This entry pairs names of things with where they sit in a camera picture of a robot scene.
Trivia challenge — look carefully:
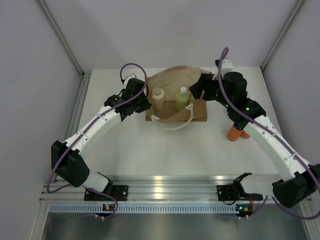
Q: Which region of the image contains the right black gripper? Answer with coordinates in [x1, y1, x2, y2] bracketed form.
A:
[188, 72, 232, 109]

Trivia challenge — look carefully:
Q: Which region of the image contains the cream round-cap bottle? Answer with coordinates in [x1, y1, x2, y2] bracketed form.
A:
[152, 87, 165, 111]

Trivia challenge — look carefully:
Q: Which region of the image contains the brown canvas tote bag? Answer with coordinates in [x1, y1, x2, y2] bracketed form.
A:
[145, 65, 212, 131]

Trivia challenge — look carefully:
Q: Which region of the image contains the yellow-green pump bottle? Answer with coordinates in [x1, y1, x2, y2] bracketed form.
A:
[175, 86, 191, 112]

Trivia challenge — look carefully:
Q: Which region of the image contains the orange bottle blue cap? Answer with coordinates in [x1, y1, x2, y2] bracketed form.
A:
[226, 123, 244, 142]

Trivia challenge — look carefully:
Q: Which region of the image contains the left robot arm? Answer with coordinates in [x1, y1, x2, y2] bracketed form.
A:
[51, 78, 152, 200]

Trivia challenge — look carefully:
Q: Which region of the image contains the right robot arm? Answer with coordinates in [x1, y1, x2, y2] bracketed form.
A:
[189, 72, 320, 208]

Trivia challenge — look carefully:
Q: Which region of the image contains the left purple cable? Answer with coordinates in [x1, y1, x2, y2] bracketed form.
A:
[46, 62, 148, 220]

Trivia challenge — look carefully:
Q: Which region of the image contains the purple cable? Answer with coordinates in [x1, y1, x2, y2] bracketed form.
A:
[216, 46, 320, 221]
[46, 62, 148, 220]

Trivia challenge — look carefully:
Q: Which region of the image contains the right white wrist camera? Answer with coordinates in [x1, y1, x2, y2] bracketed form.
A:
[220, 58, 234, 73]

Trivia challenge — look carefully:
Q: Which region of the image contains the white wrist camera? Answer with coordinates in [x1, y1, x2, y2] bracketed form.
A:
[220, 58, 234, 73]
[125, 73, 137, 80]

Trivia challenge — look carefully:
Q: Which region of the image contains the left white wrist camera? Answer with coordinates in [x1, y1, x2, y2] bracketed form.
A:
[125, 73, 137, 80]

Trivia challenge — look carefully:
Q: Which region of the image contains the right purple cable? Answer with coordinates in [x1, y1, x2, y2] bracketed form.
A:
[216, 46, 320, 221]

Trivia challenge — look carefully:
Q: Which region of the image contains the aluminium corner post left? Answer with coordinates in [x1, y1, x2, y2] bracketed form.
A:
[36, 0, 86, 79]

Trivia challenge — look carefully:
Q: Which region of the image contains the aluminium corner post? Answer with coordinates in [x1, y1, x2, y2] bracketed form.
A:
[260, 0, 307, 73]
[36, 0, 86, 79]

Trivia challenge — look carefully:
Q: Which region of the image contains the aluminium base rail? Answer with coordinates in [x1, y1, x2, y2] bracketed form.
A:
[39, 174, 312, 203]

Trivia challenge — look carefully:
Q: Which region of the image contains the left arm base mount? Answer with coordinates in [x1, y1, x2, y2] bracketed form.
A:
[84, 184, 129, 202]

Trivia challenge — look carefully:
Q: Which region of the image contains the aluminium corner post right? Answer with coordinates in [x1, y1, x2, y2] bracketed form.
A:
[260, 0, 307, 73]

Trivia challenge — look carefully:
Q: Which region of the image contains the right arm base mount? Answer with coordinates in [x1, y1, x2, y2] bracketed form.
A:
[216, 184, 264, 202]

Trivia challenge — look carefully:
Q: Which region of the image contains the white slotted cable duct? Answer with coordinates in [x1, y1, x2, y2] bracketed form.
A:
[49, 203, 242, 214]

